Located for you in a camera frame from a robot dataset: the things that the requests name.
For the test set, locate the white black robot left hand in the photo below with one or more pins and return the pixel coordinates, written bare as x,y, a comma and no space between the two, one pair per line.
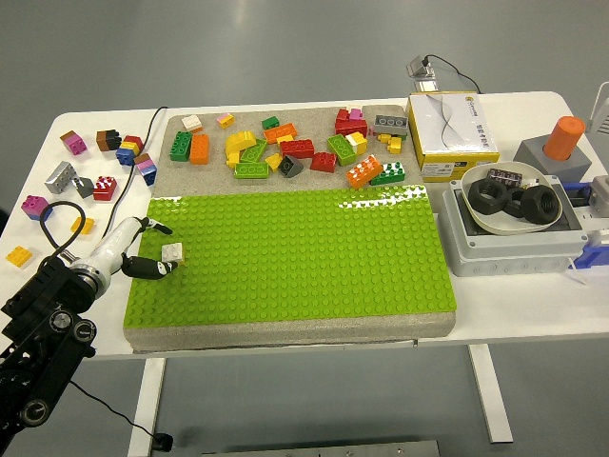
114,247

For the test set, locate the white square toy brick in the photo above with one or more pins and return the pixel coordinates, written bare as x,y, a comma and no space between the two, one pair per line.
172,251

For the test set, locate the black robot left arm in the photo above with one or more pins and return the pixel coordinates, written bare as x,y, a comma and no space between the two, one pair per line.
43,295

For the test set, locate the yellow square toy brick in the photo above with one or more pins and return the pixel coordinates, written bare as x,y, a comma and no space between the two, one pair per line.
19,255
83,225

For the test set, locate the grey slope toy brick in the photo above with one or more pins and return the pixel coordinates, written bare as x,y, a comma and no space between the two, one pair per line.
84,187

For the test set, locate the silver toy brick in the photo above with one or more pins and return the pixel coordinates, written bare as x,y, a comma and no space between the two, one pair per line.
61,177

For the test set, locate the magenta blue toy brick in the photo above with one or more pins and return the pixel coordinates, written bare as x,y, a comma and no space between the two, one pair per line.
35,207

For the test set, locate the blue yellow toy brick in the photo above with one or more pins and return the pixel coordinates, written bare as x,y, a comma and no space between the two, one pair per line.
125,154

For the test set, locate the brown black toy brick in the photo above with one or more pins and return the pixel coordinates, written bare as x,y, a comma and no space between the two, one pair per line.
107,140

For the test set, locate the pink brown toy brick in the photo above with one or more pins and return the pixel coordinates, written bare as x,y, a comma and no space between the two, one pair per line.
73,143

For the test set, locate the dark green long toy brick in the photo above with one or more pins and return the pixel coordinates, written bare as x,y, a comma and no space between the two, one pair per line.
181,145

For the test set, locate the orange long toy brick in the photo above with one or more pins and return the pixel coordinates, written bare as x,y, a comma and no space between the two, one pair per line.
200,148
364,171
280,133

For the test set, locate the white orange toy brick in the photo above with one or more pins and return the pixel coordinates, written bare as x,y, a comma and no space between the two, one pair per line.
191,122

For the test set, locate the small yellow toy brick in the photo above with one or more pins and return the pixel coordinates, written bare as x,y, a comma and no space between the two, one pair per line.
394,144
383,138
232,159
274,162

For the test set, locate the lime green long toy brick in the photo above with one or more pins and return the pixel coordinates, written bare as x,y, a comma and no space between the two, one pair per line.
341,148
253,151
250,170

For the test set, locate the yellow arch toy brick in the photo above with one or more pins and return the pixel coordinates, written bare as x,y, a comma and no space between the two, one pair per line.
240,140

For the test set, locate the pink yellow toy brick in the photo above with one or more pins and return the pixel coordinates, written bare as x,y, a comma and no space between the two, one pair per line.
224,119

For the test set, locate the green studded baseplate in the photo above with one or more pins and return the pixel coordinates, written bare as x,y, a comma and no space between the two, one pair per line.
304,257

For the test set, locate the small dark green toy brick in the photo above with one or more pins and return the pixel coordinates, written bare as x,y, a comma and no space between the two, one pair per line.
269,123

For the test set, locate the flat yellow toy brick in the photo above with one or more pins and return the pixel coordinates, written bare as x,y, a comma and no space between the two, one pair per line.
284,139

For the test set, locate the red long toy brick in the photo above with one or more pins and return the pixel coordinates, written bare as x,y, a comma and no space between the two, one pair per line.
297,148

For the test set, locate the red square toy brick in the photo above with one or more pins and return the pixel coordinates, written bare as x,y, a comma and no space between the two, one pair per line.
323,162

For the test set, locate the white yellow toy brick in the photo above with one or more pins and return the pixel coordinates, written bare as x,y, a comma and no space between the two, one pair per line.
357,141

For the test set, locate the large red toy brick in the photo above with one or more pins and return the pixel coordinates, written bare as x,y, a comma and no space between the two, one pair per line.
349,126

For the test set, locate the small pink toy brick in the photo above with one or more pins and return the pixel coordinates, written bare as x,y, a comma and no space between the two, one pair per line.
355,114

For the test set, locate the grey long toy brick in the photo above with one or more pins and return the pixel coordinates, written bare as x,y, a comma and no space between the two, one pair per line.
391,124

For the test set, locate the red white printed brick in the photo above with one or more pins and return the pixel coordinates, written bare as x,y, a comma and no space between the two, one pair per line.
104,188

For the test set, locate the pink blue brown brick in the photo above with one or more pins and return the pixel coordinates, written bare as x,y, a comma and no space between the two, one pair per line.
146,167

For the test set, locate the grey-brown foam mat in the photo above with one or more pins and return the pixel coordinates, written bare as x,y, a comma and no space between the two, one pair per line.
209,176

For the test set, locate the white table leg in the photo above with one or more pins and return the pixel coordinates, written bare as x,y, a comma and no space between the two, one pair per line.
143,409
490,395

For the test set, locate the grey black slope brick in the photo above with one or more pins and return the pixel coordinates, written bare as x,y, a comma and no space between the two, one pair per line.
291,165

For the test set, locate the green white printed brick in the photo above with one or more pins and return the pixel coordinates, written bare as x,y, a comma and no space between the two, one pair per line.
387,173

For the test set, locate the small silver clear device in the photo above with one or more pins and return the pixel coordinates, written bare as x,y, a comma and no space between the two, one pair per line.
421,69

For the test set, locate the white yellow cardboard box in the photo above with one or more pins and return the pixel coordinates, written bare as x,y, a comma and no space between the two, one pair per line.
452,128

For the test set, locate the large black hex nut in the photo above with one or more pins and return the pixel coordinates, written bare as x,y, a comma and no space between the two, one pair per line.
473,195
530,209

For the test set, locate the cream bowl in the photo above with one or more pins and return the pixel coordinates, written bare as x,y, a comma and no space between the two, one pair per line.
476,178

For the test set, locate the dark striped block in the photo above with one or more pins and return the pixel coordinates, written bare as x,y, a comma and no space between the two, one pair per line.
506,176

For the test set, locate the small black hex nut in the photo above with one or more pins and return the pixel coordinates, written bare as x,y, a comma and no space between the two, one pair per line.
511,209

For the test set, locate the grey plastic junction box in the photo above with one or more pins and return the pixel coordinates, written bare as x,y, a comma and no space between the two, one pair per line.
514,252

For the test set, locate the small white piece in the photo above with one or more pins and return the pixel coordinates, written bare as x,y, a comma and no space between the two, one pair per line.
533,182

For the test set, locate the orange cylinder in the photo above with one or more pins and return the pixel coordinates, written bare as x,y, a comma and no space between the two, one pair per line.
564,137

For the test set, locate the white zip tie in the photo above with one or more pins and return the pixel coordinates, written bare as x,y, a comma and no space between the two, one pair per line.
578,277

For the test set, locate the blue plastic fixture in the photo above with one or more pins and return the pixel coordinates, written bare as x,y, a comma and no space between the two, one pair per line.
590,254

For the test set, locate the small grey block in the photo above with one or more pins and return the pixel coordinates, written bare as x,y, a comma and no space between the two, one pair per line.
600,190

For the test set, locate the blue black bracket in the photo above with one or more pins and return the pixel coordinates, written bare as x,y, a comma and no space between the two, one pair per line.
578,184

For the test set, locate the white perforated rail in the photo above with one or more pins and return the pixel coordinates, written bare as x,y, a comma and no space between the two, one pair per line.
590,218

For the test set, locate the white frame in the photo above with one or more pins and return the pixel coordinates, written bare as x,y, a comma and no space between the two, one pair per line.
600,107

